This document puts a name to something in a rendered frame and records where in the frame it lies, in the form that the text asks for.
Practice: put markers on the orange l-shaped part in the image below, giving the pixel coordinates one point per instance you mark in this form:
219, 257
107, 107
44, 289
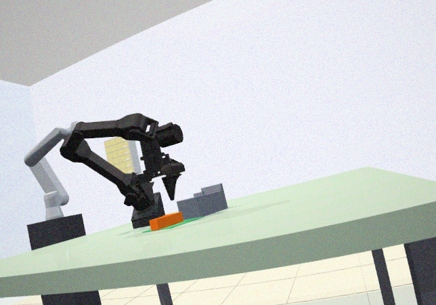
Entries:
166, 220

